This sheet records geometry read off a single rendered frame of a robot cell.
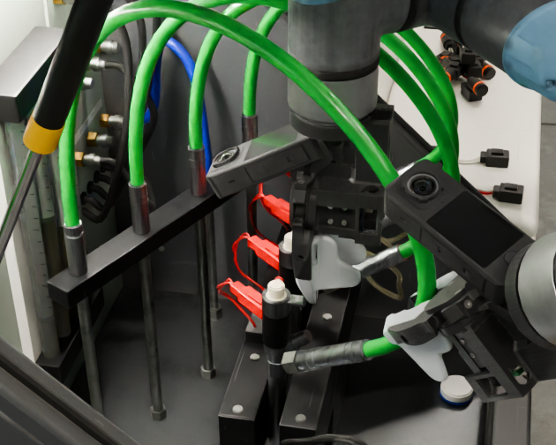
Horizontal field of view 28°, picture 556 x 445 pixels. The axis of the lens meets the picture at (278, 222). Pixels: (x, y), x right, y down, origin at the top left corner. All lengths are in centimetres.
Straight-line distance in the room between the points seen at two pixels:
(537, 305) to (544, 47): 20
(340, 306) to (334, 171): 32
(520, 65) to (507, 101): 85
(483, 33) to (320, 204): 21
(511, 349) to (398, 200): 13
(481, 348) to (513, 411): 43
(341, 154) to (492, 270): 25
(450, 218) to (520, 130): 85
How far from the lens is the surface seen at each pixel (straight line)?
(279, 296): 106
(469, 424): 134
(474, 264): 73
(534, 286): 68
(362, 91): 90
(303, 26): 87
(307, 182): 95
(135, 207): 114
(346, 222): 97
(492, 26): 84
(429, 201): 76
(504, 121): 161
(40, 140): 62
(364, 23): 87
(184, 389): 137
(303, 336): 109
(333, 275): 101
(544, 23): 81
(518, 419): 118
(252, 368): 117
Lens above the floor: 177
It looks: 35 degrees down
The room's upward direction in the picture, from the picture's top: straight up
